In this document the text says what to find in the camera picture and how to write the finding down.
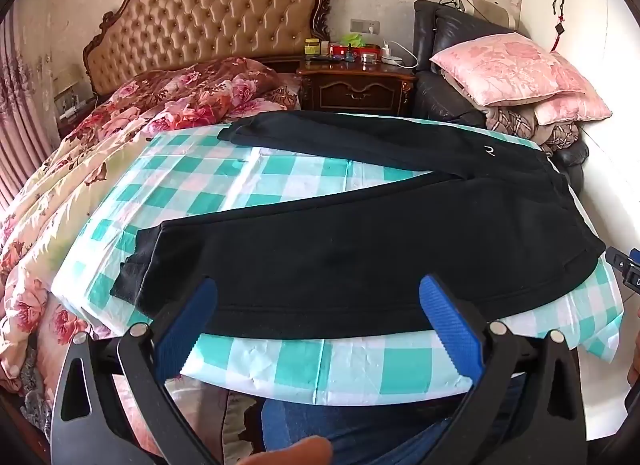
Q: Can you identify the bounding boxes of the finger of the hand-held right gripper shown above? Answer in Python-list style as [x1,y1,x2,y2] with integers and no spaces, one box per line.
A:
[605,245,640,296]

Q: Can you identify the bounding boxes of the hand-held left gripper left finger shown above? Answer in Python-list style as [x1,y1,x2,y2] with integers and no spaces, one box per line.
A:
[50,277,221,465]

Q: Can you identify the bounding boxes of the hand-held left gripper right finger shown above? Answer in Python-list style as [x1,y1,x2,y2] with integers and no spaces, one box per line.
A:
[419,272,588,465]

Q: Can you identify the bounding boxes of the black pants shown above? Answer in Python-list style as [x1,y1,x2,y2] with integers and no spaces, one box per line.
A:
[110,111,607,341]

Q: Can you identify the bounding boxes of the person's left hand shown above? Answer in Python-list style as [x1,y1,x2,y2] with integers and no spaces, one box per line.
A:
[235,436,334,465]

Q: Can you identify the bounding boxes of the person's blue jeans legs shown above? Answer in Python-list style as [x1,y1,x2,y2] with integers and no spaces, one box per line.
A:
[260,375,531,465]

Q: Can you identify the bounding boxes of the green white checked cloth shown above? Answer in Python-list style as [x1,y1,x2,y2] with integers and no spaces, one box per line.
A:
[50,122,626,408]

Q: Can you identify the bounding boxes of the small pink floral pillow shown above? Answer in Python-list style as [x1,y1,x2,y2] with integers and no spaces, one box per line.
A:
[532,90,613,126]

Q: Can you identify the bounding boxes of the plaid blanket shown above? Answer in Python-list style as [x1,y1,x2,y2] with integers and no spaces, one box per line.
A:
[482,105,581,156]

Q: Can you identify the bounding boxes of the floral quilt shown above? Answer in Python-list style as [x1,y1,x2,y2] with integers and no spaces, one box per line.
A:
[0,57,301,446]

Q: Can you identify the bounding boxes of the large pink floral pillow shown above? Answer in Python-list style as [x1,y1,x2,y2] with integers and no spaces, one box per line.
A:
[430,33,593,108]

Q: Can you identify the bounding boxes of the black leather sofa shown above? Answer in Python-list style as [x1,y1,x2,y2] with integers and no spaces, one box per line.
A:
[412,0,586,190]

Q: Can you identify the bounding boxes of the red hanging tassel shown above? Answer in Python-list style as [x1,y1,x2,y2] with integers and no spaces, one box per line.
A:
[550,0,568,53]

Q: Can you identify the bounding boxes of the dark wooden nightstand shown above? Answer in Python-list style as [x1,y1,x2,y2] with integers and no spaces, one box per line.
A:
[52,65,98,138]
[297,57,418,113]

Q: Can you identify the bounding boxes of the pink curtain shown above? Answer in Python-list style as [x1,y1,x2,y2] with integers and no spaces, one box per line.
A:
[0,10,61,216]

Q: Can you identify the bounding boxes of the white charger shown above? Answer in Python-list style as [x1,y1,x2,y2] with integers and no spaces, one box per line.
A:
[382,40,406,66]

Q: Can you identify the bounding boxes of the beige cushion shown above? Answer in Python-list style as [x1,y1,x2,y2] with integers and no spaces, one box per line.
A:
[470,0,518,28]

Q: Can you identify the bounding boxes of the red box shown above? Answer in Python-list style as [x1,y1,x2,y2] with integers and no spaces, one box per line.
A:
[330,44,381,58]

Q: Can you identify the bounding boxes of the tufted carved wooden headboard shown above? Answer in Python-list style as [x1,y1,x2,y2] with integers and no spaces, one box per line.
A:
[82,0,335,96]

